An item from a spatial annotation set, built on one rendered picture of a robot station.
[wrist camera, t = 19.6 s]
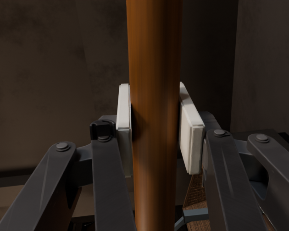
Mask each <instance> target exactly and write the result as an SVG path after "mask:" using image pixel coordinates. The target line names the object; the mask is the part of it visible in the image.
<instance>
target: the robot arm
mask: <svg viewBox="0 0 289 231"><path fill-rule="evenodd" d="M89 129H90V137H91V143H90V144H88V145H86V146H83V147H79V148H77V147H76V144H75V143H72V142H68V141H65V142H58V143H56V144H54V145H52V146H51V147H50V148H49V149H48V151H47V152H46V154H45V155H44V157H43V158H42V160H41V161H40V163H39V164H38V166H37V167H36V169H35V170H34V172H33V173H32V174H31V176H30V177H29V179H28V180H27V182H26V183H25V185H24V186H23V188H22V189H21V191H20V192H19V194H18V195H17V197H16V198H15V200H14V201H13V203H12V204H11V206H10V207H9V209H8V210H7V212H6V213H5V215H4V216H3V217H2V219H1V220H0V231H67V229H68V226H69V223H70V221H71V218H72V215H73V212H74V210H75V207H76V205H77V202H78V199H79V196H80V194H81V191H82V187H83V186H87V185H90V184H93V191H94V218H95V231H137V228H136V224H135V220H134V215H133V210H132V205H131V201H130V197H129V193H128V187H127V183H126V177H131V176H133V152H132V125H131V101H130V85H128V83H127V84H121V85H120V86H119V97H118V108H117V115H103V116H102V117H101V118H100V119H99V120H96V121H94V122H92V123H91V124H90V126H89ZM178 143H179V146H180V149H181V153H182V156H183V160H184V163H185V167H186V170H187V173H189V175H193V174H199V173H200V172H201V168H202V164H203V177H202V187H203V186H205V193H206V202H207V208H208V215H209V221H210V228H211V231H268V228H267V225H266V223H265V221H264V218H263V215H262V213H261V210H262V211H263V213H264V214H265V215H266V217H267V218H268V219H269V221H270V222H271V224H272V225H273V226H274V228H275V229H276V230H277V231H289V151H287V150H286V149H285V148H284V147H283V146H282V145H281V144H279V143H278V142H277V141H276V140H275V139H274V138H272V137H270V136H268V135H266V134H262V133H259V134H256V133H255V134H251V135H249V136H248V140H247V141H242V140H236V139H233V136H232V134H231V133H230V132H228V131H226V130H223V129H221V127H220V125H219V124H218V122H217V121H216V119H215V117H214V115H213V114H211V113H210V112H208V111H197V109H196V107H195V105H194V103H193V101H192V99H191V97H190V95H189V94H188V92H187V90H186V88H185V86H184V84H183V83H182V82H180V92H179V117H178ZM260 208H261V210H260Z"/></svg>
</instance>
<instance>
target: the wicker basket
mask: <svg viewBox="0 0 289 231"><path fill-rule="evenodd" d="M202 177H203V164H202V168H201V173H199V174H193V175H192V177H191V181H190V184H189V187H188V190H187V193H186V196H185V197H186V198H185V201H184V204H183V208H182V209H183V210H190V209H200V208H207V202H206V193H205V189H204V188H205V187H202ZM186 225H187V228H188V231H211V228H210V222H209V220H201V221H200V220H199V221H192V222H189V223H187V224H186Z"/></svg>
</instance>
